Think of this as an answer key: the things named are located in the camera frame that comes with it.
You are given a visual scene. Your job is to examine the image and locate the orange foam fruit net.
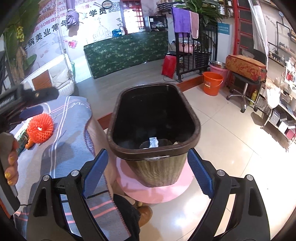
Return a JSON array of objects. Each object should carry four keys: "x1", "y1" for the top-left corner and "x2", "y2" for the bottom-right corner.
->
[{"x1": 27, "y1": 113, "x2": 54, "y2": 144}]

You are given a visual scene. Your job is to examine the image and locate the brown wicker trash bin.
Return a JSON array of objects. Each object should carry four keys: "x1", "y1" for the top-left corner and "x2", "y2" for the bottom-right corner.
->
[{"x1": 107, "y1": 83, "x2": 201, "y2": 187}]

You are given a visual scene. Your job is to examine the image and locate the left hand yellow nails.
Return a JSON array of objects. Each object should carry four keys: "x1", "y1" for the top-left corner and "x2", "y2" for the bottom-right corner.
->
[{"x1": 4, "y1": 139, "x2": 19, "y2": 186}]

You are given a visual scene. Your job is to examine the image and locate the orange brown cushion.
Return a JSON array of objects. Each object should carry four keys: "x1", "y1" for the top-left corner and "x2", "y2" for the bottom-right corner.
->
[{"x1": 32, "y1": 70, "x2": 53, "y2": 90}]

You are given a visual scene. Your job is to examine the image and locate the green white wrapper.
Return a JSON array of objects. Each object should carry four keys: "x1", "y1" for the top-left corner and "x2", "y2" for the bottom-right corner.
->
[{"x1": 15, "y1": 128, "x2": 29, "y2": 156}]

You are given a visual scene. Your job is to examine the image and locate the orange peel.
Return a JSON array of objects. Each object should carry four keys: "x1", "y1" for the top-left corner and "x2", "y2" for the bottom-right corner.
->
[{"x1": 25, "y1": 138, "x2": 35, "y2": 150}]

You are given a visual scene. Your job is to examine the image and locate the white wicker swing sofa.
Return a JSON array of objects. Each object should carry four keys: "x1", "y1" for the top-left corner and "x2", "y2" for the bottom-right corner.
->
[{"x1": 21, "y1": 53, "x2": 75, "y2": 96}]

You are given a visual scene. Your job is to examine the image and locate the grey striped tablecloth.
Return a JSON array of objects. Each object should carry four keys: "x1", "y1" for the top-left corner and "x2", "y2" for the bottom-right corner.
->
[{"x1": 14, "y1": 96, "x2": 130, "y2": 240}]

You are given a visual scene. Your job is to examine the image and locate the pink round stool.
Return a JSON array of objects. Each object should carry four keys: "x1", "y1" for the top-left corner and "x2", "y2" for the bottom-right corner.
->
[{"x1": 116, "y1": 158, "x2": 194, "y2": 204}]

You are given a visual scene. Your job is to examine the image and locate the green patterned counter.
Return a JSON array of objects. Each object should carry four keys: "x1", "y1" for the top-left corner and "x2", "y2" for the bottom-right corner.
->
[{"x1": 84, "y1": 31, "x2": 169, "y2": 79}]

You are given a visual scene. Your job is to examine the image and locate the white utility cart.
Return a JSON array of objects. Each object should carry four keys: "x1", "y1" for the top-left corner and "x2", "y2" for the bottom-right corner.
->
[{"x1": 259, "y1": 59, "x2": 295, "y2": 151}]

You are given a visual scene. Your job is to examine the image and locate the black swivel stool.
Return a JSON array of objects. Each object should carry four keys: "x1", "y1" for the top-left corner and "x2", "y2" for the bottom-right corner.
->
[{"x1": 226, "y1": 72, "x2": 262, "y2": 113}]

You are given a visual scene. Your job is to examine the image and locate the orange plastic bucket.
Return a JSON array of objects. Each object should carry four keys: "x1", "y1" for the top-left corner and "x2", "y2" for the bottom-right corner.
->
[{"x1": 203, "y1": 71, "x2": 223, "y2": 96}]

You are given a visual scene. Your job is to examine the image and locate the pink plastic basin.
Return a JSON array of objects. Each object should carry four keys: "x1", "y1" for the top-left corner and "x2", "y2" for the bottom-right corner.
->
[{"x1": 209, "y1": 61, "x2": 229, "y2": 81}]

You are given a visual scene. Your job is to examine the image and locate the orange patterned cushion box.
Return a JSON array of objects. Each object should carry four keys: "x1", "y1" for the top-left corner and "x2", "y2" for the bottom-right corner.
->
[{"x1": 225, "y1": 55, "x2": 267, "y2": 82}]

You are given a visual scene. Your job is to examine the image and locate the red bag on floor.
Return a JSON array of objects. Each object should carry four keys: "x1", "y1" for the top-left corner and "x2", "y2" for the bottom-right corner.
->
[{"x1": 162, "y1": 55, "x2": 177, "y2": 79}]

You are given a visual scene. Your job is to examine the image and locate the black metal rack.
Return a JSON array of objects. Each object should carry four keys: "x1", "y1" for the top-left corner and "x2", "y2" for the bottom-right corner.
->
[{"x1": 173, "y1": 21, "x2": 218, "y2": 83}]

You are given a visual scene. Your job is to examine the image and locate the purple towel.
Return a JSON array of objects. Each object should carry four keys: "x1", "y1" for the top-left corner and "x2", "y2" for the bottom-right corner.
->
[{"x1": 172, "y1": 8, "x2": 191, "y2": 37}]

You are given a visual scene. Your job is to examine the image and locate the red ladder shelf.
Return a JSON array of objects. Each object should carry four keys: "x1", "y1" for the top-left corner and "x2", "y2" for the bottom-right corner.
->
[{"x1": 233, "y1": 0, "x2": 253, "y2": 55}]

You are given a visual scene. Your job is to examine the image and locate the pink towel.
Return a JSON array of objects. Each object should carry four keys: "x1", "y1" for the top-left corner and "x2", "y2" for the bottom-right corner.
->
[{"x1": 190, "y1": 11, "x2": 199, "y2": 39}]

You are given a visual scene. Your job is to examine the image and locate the green potted plant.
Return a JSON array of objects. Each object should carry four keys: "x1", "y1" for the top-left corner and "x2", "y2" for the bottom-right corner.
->
[{"x1": 175, "y1": 0, "x2": 223, "y2": 27}]

